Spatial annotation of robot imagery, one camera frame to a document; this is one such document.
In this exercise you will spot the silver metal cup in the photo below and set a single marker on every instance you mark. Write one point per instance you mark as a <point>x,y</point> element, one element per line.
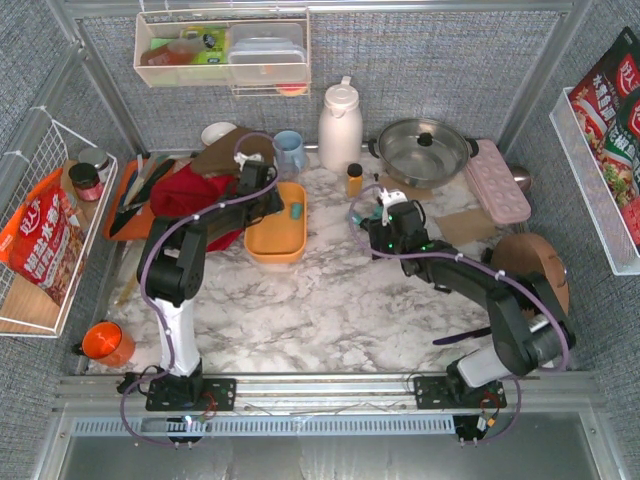
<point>522,177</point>

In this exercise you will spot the stainless steel pot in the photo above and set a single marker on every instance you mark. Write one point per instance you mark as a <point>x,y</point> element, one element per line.
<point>422,153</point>

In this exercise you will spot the cream wall shelf basket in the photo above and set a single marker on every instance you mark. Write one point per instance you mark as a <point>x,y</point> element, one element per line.
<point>156,28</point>

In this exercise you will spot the green seasoning packet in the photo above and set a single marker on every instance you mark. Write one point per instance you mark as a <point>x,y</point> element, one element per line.
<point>618,152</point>

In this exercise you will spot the amber liquid bottle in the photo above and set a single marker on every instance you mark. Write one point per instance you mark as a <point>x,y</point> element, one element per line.
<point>176,52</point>

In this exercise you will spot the red cloth hat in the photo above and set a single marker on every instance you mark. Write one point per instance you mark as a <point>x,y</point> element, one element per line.
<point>187,192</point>

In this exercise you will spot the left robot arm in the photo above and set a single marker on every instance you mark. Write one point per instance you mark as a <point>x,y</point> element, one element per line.
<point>171,269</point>

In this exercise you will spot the orange translucent cup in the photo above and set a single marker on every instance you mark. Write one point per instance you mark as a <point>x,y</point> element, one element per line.
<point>106,343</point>

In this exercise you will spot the cream handle knife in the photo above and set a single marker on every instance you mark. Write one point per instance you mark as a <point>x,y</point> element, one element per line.
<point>144,167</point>

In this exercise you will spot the red snack bag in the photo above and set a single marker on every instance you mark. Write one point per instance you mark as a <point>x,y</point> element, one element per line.
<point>40,242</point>

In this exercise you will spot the light blue mug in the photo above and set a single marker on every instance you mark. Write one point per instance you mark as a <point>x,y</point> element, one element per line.
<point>291,158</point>

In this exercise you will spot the brown olive cloth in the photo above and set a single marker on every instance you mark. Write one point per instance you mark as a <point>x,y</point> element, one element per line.
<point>218,158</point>

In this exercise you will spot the pink egg tray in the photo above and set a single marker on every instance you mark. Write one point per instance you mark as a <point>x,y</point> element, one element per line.
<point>491,181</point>

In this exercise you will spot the silver lid glass jar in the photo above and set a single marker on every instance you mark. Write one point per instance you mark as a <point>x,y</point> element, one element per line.
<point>98,158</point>

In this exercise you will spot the black blade kitchen knife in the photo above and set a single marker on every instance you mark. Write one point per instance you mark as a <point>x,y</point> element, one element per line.
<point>123,214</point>

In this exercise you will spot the brown cork mat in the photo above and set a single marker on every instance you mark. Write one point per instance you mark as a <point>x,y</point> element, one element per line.
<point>411,193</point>
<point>465,227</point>

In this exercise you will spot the red seasoning packet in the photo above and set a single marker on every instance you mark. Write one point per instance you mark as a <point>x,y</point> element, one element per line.
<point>596,99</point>

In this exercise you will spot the orange plastic tray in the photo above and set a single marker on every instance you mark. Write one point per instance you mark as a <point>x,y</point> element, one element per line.
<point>132,221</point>

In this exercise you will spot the orange storage basket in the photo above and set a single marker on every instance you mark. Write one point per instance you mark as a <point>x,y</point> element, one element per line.
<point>278,239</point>

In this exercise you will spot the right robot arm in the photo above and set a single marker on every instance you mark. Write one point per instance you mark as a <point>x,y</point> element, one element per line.
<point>527,324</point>

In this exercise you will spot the orange juice bottle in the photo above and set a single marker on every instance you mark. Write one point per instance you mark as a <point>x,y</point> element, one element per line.
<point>354,180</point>

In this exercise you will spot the white wire wall basket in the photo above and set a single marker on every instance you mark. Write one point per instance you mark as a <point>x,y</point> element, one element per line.
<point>27,311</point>

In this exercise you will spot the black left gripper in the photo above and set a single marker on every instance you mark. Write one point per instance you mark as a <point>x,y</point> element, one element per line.
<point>273,201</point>

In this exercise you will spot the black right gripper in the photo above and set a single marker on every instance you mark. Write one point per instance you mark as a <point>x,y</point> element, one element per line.
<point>376,232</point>

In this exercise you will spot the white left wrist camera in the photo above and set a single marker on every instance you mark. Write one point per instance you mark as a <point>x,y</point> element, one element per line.
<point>241,159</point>

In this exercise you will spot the dark lid glass jar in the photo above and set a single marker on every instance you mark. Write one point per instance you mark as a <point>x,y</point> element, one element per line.
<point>86,182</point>

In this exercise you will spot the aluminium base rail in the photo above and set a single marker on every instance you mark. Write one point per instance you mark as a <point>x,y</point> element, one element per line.
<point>284,406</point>

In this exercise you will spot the white small bowl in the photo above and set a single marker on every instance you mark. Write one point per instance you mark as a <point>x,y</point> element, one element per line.
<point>216,131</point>

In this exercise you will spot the round wooden board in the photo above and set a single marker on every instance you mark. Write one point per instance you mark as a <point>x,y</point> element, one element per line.
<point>523,253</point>

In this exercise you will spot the clear plastic food containers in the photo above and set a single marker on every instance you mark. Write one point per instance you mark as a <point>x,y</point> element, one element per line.
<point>267,53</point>

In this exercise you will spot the white thermos jug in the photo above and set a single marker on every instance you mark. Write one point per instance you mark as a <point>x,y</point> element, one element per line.
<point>340,131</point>

